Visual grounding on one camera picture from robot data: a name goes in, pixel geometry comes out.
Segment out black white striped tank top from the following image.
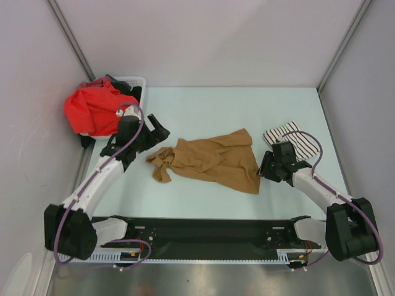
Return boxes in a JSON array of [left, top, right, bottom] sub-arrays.
[[262, 121, 320, 161]]

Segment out tan brown garment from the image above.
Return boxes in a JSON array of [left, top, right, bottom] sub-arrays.
[[146, 128, 260, 194]]

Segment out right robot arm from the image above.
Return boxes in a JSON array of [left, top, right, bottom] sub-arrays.
[[257, 141, 383, 265]]

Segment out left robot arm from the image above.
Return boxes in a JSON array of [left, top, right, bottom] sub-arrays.
[[44, 114, 170, 260]]

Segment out black garment in basket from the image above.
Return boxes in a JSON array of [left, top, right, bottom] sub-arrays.
[[111, 81, 142, 99]]

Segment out red garment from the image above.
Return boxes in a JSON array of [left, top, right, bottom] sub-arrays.
[[64, 80, 139, 137]]

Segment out dark blue garment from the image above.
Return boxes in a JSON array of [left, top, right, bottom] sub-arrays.
[[105, 74, 119, 83]]

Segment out white plastic laundry basket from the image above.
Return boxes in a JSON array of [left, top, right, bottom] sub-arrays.
[[78, 75, 146, 142]]

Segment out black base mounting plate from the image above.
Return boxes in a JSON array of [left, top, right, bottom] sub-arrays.
[[105, 217, 320, 261]]

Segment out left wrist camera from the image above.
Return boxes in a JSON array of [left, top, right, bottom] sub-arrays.
[[115, 105, 141, 119]]

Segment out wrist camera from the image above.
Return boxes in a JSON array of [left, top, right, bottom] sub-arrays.
[[275, 136, 285, 144], [115, 105, 141, 119]]

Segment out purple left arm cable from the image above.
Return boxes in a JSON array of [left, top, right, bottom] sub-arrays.
[[52, 102, 152, 272]]

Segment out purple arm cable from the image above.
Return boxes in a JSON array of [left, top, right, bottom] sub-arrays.
[[279, 131, 385, 272], [52, 102, 152, 272]]

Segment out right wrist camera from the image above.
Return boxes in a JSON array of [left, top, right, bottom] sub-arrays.
[[275, 136, 285, 144]]

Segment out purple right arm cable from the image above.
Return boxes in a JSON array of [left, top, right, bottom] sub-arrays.
[[279, 131, 385, 272]]

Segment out white slotted cable duct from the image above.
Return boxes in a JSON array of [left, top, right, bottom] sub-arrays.
[[58, 249, 306, 265]]

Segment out left aluminium corner post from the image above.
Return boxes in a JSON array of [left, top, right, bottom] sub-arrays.
[[45, 0, 96, 81]]

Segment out aluminium corner post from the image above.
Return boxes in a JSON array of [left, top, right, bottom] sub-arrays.
[[45, 0, 96, 81], [316, 0, 375, 95]]

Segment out right aluminium corner post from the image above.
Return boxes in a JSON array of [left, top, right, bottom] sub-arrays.
[[316, 0, 375, 95]]

